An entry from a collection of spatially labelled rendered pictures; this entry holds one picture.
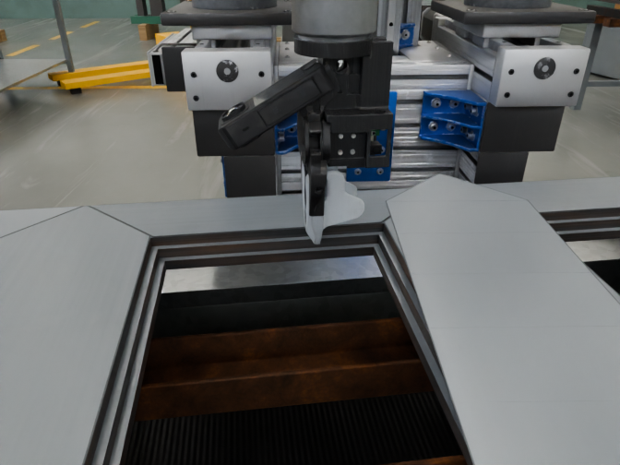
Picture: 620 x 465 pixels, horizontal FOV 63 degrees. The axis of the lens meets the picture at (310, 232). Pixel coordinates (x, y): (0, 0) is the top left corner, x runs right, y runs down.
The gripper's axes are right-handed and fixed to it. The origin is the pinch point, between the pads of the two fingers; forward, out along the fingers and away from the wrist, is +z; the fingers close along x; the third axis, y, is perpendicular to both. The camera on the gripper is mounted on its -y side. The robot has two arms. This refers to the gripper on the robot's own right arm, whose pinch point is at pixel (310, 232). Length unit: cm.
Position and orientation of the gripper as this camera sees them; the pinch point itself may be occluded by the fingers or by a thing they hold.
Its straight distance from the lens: 55.0
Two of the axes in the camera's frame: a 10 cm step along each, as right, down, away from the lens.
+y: 9.9, -0.6, 1.1
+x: -1.3, -4.9, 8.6
